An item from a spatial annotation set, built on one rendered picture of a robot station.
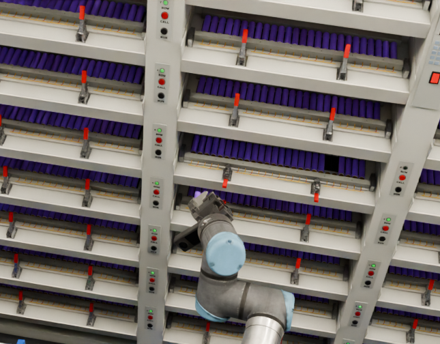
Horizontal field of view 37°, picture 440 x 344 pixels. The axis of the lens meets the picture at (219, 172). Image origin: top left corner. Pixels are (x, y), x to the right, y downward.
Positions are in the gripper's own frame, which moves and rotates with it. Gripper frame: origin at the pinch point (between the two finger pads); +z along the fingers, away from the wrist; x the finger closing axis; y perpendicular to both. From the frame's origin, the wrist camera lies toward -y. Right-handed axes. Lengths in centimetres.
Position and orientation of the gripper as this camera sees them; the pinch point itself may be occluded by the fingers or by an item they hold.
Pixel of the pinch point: (196, 205)
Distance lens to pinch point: 184.3
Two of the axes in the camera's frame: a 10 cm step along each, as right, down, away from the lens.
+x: -6.5, -6.7, -3.5
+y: 7.4, -6.7, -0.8
